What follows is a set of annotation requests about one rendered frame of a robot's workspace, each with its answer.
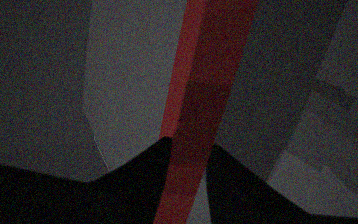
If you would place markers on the red panel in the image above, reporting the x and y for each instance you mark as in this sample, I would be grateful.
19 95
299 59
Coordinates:
210 47

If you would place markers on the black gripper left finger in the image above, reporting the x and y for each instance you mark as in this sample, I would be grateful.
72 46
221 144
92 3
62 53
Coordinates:
128 195

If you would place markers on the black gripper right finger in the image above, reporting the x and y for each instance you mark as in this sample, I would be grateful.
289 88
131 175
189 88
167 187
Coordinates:
236 195

